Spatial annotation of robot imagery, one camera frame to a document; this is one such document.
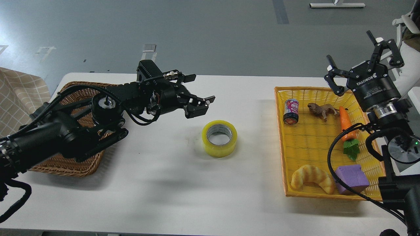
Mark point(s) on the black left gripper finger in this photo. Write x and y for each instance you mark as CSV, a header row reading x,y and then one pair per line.
x,y
197,106
180,78

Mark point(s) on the toy croissant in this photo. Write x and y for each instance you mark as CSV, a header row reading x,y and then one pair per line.
x,y
312,174

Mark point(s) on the small drink can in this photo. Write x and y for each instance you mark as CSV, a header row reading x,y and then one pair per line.
x,y
291,115

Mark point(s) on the white stand base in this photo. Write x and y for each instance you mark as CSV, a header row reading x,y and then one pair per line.
x,y
337,4

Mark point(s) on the seated person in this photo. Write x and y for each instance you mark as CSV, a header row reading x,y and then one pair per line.
x,y
409,75

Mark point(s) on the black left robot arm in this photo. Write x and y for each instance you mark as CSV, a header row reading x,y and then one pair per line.
x,y
54,130

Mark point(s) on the brown toy lion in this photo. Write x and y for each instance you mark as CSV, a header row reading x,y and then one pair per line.
x,y
322,111

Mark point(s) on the purple foam block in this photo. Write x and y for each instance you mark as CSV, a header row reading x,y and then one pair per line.
x,y
353,176

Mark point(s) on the yellow tape roll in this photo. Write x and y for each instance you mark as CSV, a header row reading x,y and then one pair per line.
x,y
219,138

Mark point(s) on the white office chair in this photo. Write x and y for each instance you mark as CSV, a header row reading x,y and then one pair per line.
x,y
403,24

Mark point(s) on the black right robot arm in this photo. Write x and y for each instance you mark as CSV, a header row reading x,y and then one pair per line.
x,y
390,136

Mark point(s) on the yellow plastic basket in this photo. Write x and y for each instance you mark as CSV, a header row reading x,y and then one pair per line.
x,y
308,141

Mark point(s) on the toy carrot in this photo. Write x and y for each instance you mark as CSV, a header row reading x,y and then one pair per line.
x,y
350,141

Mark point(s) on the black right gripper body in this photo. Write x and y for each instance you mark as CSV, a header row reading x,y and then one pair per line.
x,y
372,88

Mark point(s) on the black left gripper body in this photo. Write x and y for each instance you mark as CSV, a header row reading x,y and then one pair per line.
x,y
173,96

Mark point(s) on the brown wicker basket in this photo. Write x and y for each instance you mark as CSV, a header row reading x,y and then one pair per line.
x,y
80,165

